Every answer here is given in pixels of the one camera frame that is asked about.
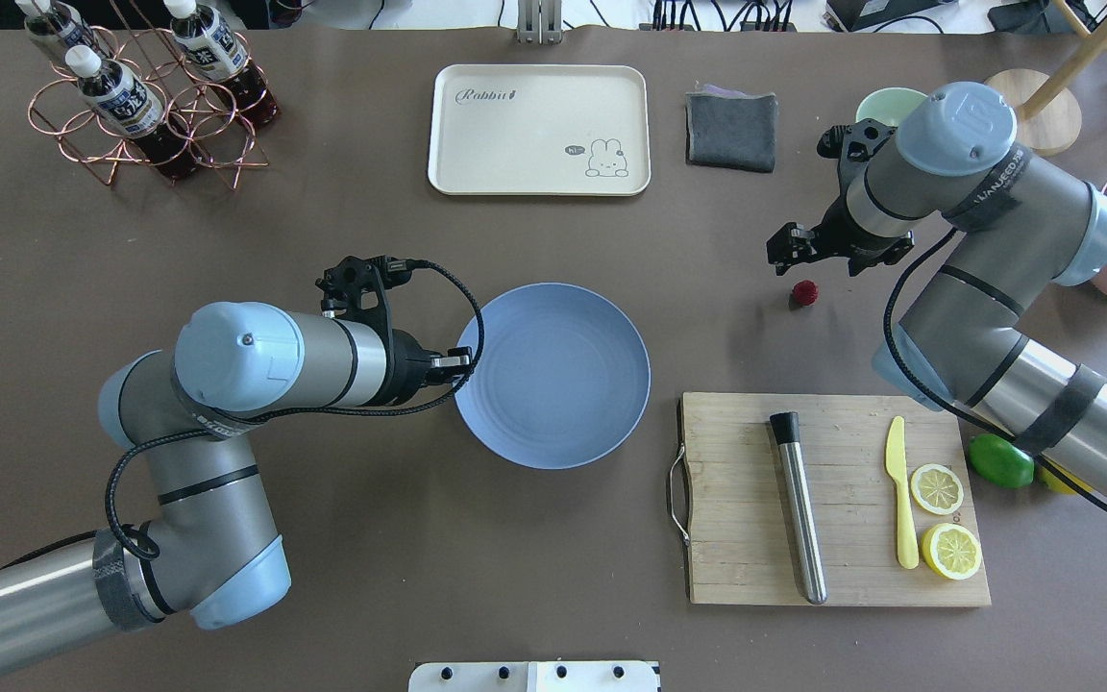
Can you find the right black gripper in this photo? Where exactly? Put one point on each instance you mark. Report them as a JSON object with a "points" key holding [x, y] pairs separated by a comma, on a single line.
{"points": [[839, 234]]}

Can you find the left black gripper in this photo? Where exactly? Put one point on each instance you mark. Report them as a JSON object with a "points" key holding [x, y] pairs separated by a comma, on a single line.
{"points": [[408, 366]]}

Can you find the blue round plate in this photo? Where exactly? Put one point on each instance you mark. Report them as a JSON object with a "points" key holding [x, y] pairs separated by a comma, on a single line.
{"points": [[564, 378]]}

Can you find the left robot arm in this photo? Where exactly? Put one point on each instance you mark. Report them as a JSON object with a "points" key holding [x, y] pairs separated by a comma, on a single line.
{"points": [[189, 527]]}

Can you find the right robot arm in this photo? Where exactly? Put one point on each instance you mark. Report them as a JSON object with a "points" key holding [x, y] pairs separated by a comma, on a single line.
{"points": [[1025, 224]]}

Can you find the red strawberry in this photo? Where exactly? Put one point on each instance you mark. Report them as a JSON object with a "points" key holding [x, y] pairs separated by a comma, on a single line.
{"points": [[804, 294]]}

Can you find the grey folded cloth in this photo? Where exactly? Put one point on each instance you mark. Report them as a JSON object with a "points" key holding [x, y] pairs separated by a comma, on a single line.
{"points": [[731, 129]]}

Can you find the green bowl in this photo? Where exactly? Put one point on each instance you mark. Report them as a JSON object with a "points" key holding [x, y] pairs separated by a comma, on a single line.
{"points": [[889, 105]]}

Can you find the steel muddler black tip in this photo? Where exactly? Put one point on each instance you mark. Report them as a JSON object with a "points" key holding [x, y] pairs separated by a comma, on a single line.
{"points": [[786, 430]]}

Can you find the cream rabbit tray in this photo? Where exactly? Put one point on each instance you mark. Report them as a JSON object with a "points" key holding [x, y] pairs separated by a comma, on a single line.
{"points": [[539, 130]]}

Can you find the yellow plastic knife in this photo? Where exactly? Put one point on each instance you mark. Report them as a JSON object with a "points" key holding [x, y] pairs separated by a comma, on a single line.
{"points": [[896, 467]]}

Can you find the wooden round stand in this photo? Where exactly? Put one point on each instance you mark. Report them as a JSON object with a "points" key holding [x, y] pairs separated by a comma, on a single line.
{"points": [[1049, 117]]}

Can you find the upper lemon slice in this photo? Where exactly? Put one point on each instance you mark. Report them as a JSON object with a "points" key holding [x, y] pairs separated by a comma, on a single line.
{"points": [[936, 489]]}

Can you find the green lime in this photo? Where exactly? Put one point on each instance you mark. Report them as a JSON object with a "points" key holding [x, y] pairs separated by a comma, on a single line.
{"points": [[998, 461]]}

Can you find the wooden cutting board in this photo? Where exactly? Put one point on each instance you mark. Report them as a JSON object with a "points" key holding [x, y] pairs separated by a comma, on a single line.
{"points": [[741, 549]]}

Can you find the lower lemon half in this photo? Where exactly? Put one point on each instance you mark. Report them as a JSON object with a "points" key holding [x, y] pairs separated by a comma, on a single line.
{"points": [[951, 551]]}

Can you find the lower whole lemon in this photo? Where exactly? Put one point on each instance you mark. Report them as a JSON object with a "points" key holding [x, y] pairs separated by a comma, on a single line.
{"points": [[1060, 480]]}

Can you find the right tea bottle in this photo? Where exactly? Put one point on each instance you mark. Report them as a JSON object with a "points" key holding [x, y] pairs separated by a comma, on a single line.
{"points": [[219, 57]]}

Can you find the tea bottle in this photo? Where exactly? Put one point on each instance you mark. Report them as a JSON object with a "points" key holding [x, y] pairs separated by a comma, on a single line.
{"points": [[55, 27], [131, 108], [219, 57]]}

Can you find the front tea bottle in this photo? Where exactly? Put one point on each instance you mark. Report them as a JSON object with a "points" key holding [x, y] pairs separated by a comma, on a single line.
{"points": [[131, 108]]}

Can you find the back left tea bottle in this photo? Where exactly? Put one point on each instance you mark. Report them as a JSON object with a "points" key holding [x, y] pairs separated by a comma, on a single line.
{"points": [[55, 27]]}

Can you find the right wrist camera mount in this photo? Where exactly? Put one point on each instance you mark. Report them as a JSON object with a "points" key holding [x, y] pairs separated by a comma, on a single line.
{"points": [[852, 146]]}

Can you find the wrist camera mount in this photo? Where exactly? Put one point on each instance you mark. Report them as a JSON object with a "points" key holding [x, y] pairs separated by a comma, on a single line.
{"points": [[852, 146], [357, 288]]}

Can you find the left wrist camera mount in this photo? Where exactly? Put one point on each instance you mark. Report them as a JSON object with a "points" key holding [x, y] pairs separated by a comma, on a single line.
{"points": [[357, 288]]}

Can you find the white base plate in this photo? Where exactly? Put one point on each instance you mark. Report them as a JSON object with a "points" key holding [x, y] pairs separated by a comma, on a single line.
{"points": [[549, 675]]}

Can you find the grey metal bracket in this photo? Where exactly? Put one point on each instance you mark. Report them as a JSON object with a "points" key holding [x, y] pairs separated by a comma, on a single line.
{"points": [[539, 22]]}

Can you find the copper wire bottle rack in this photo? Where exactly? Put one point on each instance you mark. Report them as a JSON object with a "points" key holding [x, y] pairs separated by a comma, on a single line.
{"points": [[217, 136]]}

